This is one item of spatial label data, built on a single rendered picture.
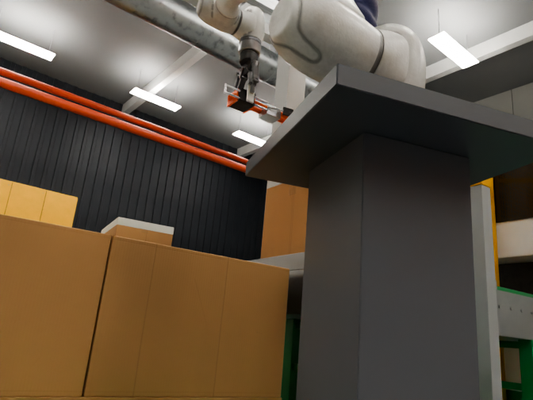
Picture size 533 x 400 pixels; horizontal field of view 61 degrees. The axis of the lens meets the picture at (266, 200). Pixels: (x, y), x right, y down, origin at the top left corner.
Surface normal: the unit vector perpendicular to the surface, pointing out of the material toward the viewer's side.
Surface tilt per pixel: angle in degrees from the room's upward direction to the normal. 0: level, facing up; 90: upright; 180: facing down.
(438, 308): 90
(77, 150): 90
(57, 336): 90
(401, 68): 98
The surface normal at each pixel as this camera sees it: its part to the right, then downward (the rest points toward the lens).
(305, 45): -0.21, 0.66
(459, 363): 0.33, -0.24
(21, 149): 0.63, -0.17
